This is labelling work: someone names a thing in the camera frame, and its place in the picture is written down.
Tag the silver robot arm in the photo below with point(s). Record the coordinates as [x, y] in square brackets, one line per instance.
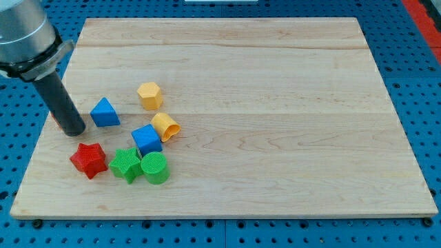
[31, 46]

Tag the yellow hexagon block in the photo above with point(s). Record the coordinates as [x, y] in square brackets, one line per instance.
[150, 96]

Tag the yellow heart block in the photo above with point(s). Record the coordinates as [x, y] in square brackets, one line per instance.
[165, 126]

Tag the wooden board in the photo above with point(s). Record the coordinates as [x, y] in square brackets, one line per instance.
[281, 118]

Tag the blue cube block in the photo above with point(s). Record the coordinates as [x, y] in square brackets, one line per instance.
[147, 140]

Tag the green cylinder block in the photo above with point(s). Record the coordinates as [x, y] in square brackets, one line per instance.
[155, 168]

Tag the green star block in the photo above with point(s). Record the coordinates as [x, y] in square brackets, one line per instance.
[126, 164]

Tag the blue triangle block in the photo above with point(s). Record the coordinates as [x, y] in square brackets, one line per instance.
[103, 114]

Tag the red star block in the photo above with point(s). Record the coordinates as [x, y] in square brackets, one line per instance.
[89, 159]

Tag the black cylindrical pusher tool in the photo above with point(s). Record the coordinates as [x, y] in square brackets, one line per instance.
[56, 97]

